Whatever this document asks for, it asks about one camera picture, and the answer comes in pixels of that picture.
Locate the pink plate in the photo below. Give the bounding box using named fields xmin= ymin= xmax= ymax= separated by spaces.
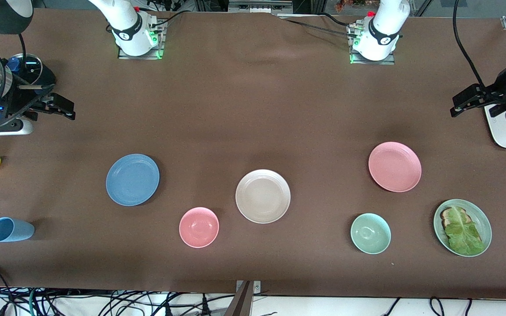
xmin=368 ymin=141 xmax=422 ymax=193

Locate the blue plate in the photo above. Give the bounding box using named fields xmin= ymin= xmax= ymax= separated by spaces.
xmin=105 ymin=154 xmax=160 ymax=207

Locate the white black cooktop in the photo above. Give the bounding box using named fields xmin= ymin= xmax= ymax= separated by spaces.
xmin=0 ymin=112 xmax=34 ymax=136

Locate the black pot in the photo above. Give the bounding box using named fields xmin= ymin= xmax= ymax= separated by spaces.
xmin=5 ymin=53 xmax=57 ymax=95

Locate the glass lid with blue knob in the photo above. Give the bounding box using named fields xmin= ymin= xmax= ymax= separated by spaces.
xmin=6 ymin=54 xmax=43 ymax=85

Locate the green plate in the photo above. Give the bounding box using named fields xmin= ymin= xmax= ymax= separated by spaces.
xmin=433 ymin=199 xmax=492 ymax=257

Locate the blue cup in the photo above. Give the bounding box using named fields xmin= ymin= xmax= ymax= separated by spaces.
xmin=0 ymin=217 xmax=35 ymax=243

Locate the toasted bread slice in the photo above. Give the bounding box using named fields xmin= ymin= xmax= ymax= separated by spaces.
xmin=440 ymin=207 xmax=471 ymax=230

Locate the green lettuce leaf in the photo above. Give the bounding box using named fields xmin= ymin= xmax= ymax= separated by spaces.
xmin=444 ymin=206 xmax=485 ymax=256

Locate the green bowl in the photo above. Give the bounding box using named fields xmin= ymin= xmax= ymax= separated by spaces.
xmin=351 ymin=213 xmax=391 ymax=255

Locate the pink bowl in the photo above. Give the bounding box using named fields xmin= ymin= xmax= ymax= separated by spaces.
xmin=179 ymin=207 xmax=220 ymax=248

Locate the brown table cloth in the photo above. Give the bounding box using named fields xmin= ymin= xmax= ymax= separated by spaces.
xmin=0 ymin=9 xmax=506 ymax=300

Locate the beige plate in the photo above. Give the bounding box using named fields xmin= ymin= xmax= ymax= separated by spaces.
xmin=235 ymin=169 xmax=291 ymax=224

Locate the grey metal box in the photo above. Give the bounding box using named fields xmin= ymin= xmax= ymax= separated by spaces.
xmin=228 ymin=0 xmax=293 ymax=14

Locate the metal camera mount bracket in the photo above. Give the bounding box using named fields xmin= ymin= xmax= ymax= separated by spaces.
xmin=224 ymin=280 xmax=261 ymax=316

